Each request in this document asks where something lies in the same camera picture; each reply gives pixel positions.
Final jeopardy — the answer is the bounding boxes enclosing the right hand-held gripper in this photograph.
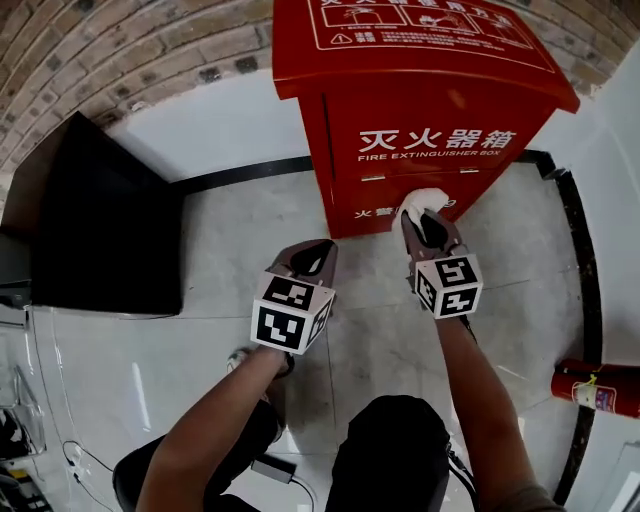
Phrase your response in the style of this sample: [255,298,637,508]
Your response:
[400,209,484,321]

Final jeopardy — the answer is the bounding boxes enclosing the person's left leg black trousers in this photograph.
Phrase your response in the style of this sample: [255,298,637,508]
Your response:
[112,397,284,512]

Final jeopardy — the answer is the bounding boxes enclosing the person's left shoe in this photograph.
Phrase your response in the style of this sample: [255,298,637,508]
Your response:
[226,347,252,375]

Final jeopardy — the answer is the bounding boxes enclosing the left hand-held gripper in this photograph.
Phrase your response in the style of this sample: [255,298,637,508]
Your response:
[249,239,340,356]

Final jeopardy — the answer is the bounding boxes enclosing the black and white strap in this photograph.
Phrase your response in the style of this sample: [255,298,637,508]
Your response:
[446,438,480,509]

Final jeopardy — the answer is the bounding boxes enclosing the white cloth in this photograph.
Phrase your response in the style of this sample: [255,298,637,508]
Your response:
[397,187,451,237]

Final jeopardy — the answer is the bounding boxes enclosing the grey power adapter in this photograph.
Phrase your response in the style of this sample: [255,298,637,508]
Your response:
[249,452,298,485]

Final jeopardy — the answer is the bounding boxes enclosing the red fire extinguisher box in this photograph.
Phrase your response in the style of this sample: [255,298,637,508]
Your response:
[272,0,581,240]

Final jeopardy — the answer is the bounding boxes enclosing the red fire extinguisher cylinder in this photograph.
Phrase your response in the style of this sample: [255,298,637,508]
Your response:
[550,357,640,420]

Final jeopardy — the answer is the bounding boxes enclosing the clear acrylic stand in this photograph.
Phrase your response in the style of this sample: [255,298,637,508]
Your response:
[0,364,49,459]

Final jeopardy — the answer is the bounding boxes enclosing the person's left forearm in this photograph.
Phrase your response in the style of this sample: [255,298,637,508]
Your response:
[134,344,296,512]

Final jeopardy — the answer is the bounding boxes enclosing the person's right leg black trousers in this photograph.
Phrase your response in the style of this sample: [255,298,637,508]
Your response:
[324,394,454,512]

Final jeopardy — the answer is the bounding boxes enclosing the person's leg black trousers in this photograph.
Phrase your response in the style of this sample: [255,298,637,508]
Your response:
[112,397,284,512]
[324,394,454,512]

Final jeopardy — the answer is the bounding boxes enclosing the person's right forearm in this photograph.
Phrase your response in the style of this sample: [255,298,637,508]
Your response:
[433,314,532,504]

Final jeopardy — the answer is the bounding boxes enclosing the black cabinet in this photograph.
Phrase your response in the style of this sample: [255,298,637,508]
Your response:
[0,110,187,319]

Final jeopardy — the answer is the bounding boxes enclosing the person's grey shirt sleeve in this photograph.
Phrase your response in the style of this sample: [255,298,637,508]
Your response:
[472,480,567,512]

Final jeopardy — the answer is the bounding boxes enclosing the white cable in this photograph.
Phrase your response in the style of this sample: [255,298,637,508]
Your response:
[61,439,117,506]

